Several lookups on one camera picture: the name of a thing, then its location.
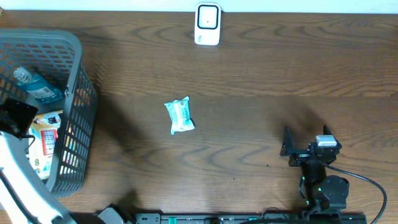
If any orange yellow snack bag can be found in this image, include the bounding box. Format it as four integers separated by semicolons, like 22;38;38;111
28;110;63;180

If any teal wet wipes pack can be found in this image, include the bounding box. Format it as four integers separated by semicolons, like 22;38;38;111
164;96;195;135

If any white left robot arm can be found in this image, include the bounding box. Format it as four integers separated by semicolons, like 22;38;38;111
1;98;76;223

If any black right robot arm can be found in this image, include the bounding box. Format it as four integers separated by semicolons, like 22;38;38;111
280;126;349;213

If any white barcode scanner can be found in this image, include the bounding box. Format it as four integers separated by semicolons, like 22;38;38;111
194;2;222;46

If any blue mouthwash bottle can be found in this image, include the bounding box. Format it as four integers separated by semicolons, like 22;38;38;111
13;67;63;104

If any grey plastic mesh basket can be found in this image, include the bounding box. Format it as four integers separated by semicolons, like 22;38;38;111
1;29;98;197

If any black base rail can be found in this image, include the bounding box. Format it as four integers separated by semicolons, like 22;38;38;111
96;204;367;224

